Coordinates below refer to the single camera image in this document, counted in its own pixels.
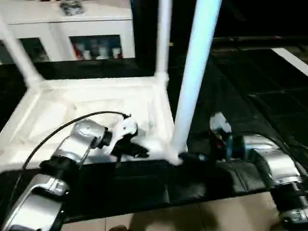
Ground white plastic table top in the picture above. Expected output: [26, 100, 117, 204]
[0, 76, 186, 170]

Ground glossy black long bar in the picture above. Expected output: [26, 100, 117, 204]
[217, 36, 308, 45]

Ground white cabinet with glass doors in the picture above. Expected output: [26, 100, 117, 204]
[0, 0, 135, 63]

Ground crumpled silver black object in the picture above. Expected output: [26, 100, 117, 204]
[60, 0, 85, 16]

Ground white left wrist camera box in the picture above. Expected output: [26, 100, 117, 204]
[107, 117, 140, 155]

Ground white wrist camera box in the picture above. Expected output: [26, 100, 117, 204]
[209, 112, 232, 141]
[107, 117, 140, 155]

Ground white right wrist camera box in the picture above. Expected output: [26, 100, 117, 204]
[209, 112, 232, 141]

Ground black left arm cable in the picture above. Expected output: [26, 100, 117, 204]
[0, 111, 131, 212]

